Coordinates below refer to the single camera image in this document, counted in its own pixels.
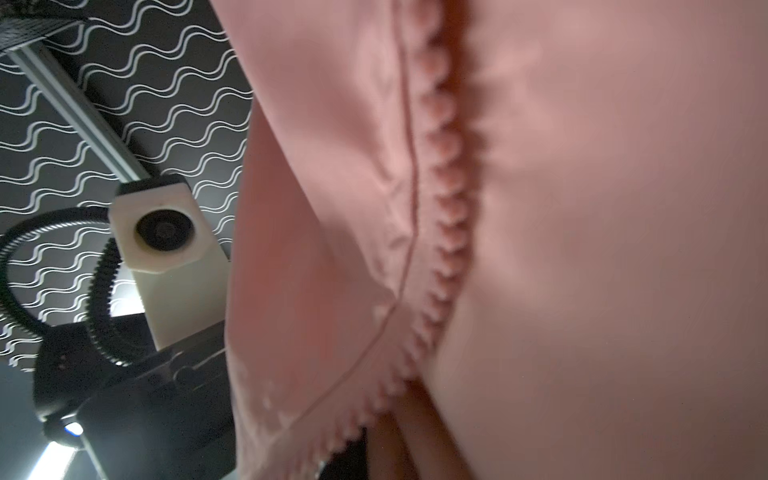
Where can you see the aluminium frame corner post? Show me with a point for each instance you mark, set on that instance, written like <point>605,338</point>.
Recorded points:
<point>43,70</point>

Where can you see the pink zip-up jacket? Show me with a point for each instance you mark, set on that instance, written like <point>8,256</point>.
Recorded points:
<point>501,239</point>

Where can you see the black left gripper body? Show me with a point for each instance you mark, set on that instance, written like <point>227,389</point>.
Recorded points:
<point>167,416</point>

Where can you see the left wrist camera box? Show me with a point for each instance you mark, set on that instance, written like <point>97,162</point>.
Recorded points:
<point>179,268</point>

